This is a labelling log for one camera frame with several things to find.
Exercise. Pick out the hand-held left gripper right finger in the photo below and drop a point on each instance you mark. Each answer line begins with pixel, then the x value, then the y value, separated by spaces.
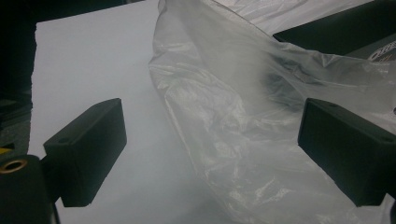
pixel 345 146

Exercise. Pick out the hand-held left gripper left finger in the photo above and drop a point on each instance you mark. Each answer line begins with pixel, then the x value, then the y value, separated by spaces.
pixel 84 149

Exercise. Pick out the clear plastic bag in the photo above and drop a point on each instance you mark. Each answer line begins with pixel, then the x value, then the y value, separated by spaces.
pixel 236 130

